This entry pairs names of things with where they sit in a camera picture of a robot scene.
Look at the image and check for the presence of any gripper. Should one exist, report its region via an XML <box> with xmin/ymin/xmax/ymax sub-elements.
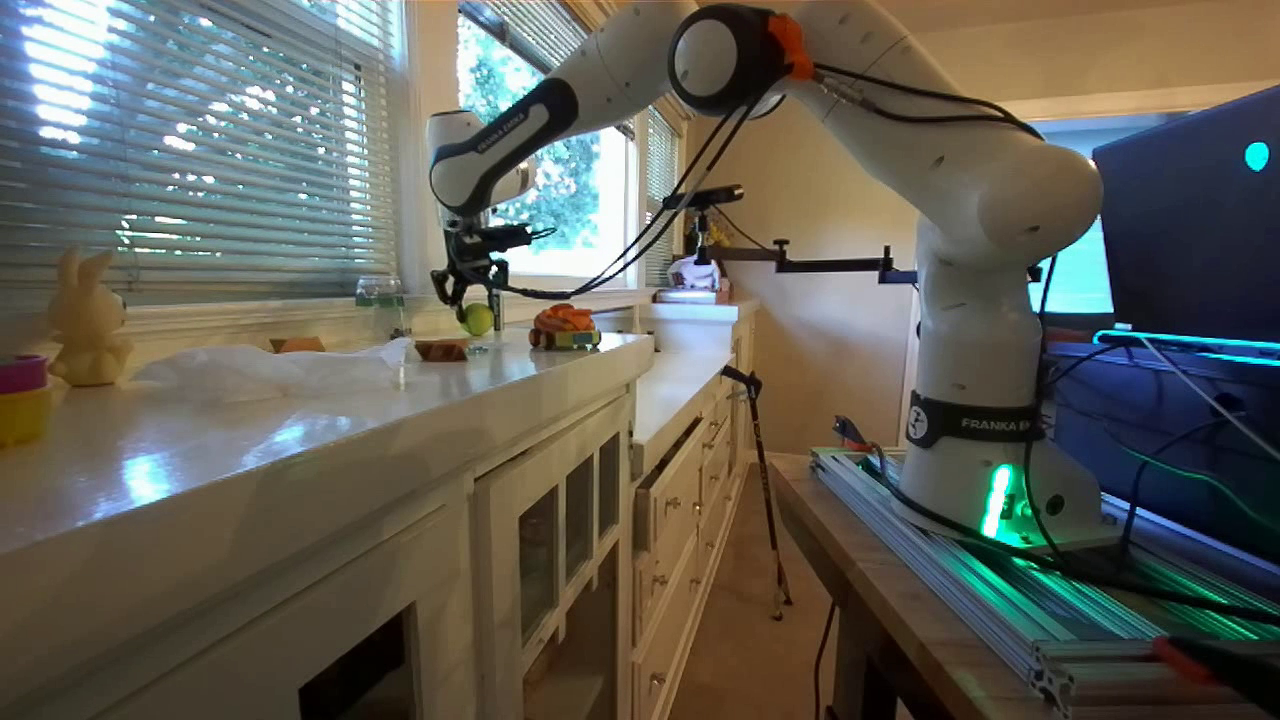
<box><xmin>431</xmin><ymin>232</ymin><xmax>509</xmax><ymax>332</ymax></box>

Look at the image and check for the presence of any clear glass with green band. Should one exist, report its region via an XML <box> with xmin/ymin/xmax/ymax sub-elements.
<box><xmin>355</xmin><ymin>276</ymin><xmax>410</xmax><ymax>341</ymax></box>

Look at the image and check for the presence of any orange toy car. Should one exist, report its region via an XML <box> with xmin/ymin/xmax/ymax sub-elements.
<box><xmin>528</xmin><ymin>303</ymin><xmax>603</xmax><ymax>352</ymax></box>

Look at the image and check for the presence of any window with raised blind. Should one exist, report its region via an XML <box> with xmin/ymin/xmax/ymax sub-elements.
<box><xmin>456</xmin><ymin>0</ymin><xmax>641</xmax><ymax>283</ymax></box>

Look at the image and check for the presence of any narrow window with blinds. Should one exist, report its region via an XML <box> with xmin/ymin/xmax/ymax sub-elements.
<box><xmin>644</xmin><ymin>104</ymin><xmax>683</xmax><ymax>288</ymax></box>

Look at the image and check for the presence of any crumpled clear plastic bag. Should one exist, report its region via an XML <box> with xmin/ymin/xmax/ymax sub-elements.
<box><xmin>133</xmin><ymin>337</ymin><xmax>417</xmax><ymax>403</ymax></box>

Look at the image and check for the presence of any white soft toy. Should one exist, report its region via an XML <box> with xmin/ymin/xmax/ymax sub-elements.
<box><xmin>667</xmin><ymin>254</ymin><xmax>722</xmax><ymax>293</ymax></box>

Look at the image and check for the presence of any white glass cabinet door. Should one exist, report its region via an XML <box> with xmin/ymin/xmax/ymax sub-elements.
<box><xmin>473</xmin><ymin>398</ymin><xmax>635</xmax><ymax>720</ymax></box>

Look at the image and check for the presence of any white drawer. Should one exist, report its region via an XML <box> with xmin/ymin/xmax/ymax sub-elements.
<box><xmin>633</xmin><ymin>420</ymin><xmax>707</xmax><ymax>557</ymax></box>

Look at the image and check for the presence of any window with white blinds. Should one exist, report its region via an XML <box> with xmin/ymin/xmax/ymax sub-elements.
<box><xmin>0</xmin><ymin>0</ymin><xmax>403</xmax><ymax>309</ymax></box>

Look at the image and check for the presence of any yellow rabbit figure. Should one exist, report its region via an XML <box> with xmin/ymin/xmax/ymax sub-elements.
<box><xmin>46</xmin><ymin>247</ymin><xmax>135</xmax><ymax>388</ymax></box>

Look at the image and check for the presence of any pink plastic cup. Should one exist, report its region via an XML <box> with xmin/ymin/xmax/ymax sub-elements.
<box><xmin>0</xmin><ymin>354</ymin><xmax>50</xmax><ymax>395</ymax></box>

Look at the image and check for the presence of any yellow plastic cup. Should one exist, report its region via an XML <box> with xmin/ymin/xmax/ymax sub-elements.
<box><xmin>0</xmin><ymin>386</ymin><xmax>54</xmax><ymax>447</ymax></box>

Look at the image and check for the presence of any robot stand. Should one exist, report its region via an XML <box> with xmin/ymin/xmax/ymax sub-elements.
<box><xmin>768</xmin><ymin>445</ymin><xmax>1280</xmax><ymax>720</ymax></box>

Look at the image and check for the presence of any monitor with cyan screen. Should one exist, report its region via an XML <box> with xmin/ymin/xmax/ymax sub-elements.
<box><xmin>1028</xmin><ymin>218</ymin><xmax>1117</xmax><ymax>317</ymax></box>

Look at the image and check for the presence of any dark blue box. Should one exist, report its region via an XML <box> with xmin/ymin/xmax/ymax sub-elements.
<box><xmin>1043</xmin><ymin>343</ymin><xmax>1280</xmax><ymax>591</ymax></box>

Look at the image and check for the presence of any dark blue laptop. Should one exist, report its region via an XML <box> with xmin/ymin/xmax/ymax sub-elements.
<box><xmin>1091</xmin><ymin>84</ymin><xmax>1280</xmax><ymax>367</ymax></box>

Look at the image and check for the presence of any camera on mount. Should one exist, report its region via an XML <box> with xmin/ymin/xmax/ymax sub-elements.
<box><xmin>661</xmin><ymin>184</ymin><xmax>918</xmax><ymax>287</ymax></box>

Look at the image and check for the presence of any black cable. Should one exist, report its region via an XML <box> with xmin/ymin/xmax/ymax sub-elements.
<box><xmin>811</xmin><ymin>598</ymin><xmax>838</xmax><ymax>720</ymax></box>

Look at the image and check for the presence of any orange handled clamp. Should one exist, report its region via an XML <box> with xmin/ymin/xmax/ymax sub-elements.
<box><xmin>1150</xmin><ymin>634</ymin><xmax>1280</xmax><ymax>713</ymax></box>

